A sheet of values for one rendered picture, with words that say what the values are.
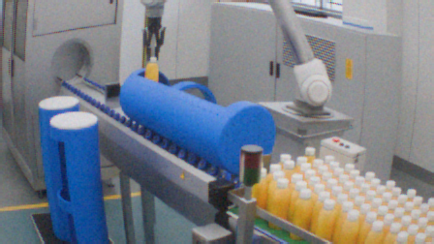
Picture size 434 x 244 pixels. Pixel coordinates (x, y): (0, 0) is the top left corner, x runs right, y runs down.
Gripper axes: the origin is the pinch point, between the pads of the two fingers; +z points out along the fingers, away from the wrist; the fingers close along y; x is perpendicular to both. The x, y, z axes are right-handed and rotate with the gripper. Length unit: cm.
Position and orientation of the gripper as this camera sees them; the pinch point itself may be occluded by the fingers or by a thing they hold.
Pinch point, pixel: (152, 53)
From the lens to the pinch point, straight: 271.3
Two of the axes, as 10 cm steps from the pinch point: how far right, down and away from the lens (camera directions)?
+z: -0.3, 9.6, 2.8
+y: -8.1, 1.4, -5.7
